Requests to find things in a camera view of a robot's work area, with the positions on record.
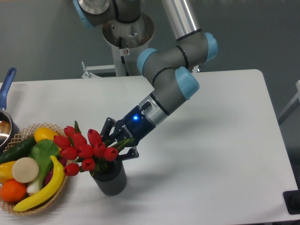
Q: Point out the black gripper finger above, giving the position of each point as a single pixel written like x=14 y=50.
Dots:
x=131 y=154
x=107 y=127

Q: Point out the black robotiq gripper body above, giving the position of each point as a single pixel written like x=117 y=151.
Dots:
x=134 y=125

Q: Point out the red tulip bouquet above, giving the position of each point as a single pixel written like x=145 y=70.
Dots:
x=94 y=154

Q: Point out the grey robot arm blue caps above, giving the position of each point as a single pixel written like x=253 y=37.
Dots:
x=168 y=72

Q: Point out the dark grey ribbed vase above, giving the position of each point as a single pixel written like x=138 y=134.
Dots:
x=113 y=182

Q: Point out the red purple vegetable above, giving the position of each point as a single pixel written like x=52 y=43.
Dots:
x=49 y=176

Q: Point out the green bok choy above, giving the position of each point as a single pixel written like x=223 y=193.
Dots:
x=41 y=153

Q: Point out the yellow banana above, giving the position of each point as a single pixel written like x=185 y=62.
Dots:
x=45 y=193

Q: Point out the green cucumber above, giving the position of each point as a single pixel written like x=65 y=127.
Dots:
x=18 y=151

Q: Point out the beige round slice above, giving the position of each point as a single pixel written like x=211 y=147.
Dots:
x=25 y=170

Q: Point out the yellow pepper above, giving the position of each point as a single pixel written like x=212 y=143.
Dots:
x=6 y=171

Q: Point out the orange fruit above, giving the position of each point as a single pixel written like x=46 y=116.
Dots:
x=13 y=191

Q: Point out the white furniture leg right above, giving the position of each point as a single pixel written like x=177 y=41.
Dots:
x=291 y=106

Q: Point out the black device at table edge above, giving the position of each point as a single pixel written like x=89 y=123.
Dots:
x=292 y=201

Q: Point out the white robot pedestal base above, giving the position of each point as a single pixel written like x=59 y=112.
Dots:
x=127 y=41

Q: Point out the blue handled saucepan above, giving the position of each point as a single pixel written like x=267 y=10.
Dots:
x=8 y=128

